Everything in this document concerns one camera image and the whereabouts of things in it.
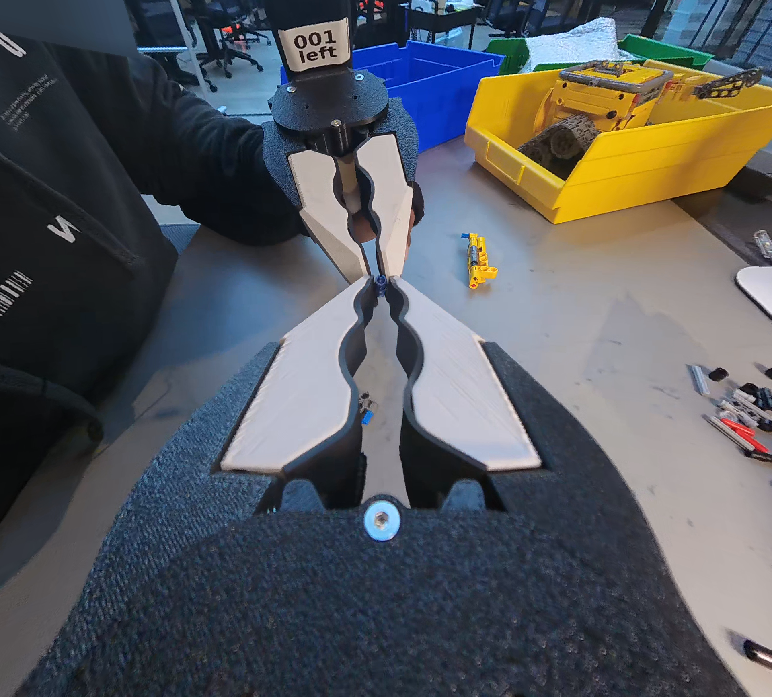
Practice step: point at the blue storage bin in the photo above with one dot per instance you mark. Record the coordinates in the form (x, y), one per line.
(434, 100)

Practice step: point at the silver bubble wrap bundle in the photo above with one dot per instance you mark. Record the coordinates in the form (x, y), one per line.
(573, 43)

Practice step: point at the yellow tracked toy vehicle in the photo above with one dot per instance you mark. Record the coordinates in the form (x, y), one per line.
(603, 100)

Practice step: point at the black utility cart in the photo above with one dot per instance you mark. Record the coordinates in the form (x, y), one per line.
(443, 15)

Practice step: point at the yellow toy piston assembly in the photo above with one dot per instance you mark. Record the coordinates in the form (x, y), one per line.
(479, 260)

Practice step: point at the long blue pin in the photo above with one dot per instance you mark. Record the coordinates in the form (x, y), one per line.
(380, 284)

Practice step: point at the white rounded board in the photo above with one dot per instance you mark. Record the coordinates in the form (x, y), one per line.
(757, 287)

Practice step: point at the white stand pole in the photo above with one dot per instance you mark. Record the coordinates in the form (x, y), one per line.
(172, 3)

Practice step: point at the black pin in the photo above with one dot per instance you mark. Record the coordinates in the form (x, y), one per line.
(754, 652)

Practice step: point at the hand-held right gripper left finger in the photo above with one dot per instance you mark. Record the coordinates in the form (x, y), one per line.
(295, 401)

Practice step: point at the dark grey pin connector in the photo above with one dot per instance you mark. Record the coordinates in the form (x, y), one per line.
(364, 401)

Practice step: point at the pile of small toy pieces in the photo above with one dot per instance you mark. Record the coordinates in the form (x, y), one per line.
(745, 413)

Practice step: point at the person's left forearm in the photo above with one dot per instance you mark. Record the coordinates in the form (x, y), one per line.
(211, 166)

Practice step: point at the person's left hand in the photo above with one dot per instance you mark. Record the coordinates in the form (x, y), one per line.
(362, 228)

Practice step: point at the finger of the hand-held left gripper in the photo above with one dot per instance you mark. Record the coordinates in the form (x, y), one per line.
(319, 196)
(392, 202)

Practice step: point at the grey desk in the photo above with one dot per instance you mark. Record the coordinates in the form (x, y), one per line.
(603, 317)

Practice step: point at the person's black printed hoodie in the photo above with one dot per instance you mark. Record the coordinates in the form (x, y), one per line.
(72, 257)

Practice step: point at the green storage bin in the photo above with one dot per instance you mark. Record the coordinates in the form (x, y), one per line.
(663, 52)

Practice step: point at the yellow storage bin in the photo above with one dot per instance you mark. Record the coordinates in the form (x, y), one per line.
(633, 178)

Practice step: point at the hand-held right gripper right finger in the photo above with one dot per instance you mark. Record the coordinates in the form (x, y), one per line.
(467, 401)

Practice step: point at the black desk mat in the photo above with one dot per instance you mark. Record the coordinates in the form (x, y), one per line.
(711, 214)

